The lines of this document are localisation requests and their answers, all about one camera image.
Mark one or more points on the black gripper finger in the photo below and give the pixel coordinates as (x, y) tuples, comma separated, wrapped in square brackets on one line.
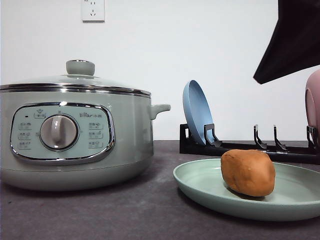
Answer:
[(295, 44)]

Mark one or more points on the brown potato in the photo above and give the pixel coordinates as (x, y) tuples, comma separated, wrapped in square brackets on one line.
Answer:
[(249, 172)]

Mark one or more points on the green plate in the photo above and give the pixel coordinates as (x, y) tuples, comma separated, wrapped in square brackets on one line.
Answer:
[(295, 193)]

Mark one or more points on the glass steamer lid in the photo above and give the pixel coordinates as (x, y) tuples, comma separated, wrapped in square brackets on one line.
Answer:
[(79, 78)]

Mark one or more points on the pink plate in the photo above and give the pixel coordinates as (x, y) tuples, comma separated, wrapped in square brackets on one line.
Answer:
[(312, 103)]

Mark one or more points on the blue plate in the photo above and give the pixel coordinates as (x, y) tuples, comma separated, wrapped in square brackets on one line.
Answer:
[(197, 112)]

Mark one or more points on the black plate rack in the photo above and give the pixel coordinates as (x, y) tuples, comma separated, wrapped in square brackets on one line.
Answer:
[(214, 147)]

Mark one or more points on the green electric steamer pot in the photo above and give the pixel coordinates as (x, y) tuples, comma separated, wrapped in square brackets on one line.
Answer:
[(63, 140)]

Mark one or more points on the white wall socket left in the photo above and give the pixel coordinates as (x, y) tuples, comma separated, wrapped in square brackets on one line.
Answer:
[(93, 11)]

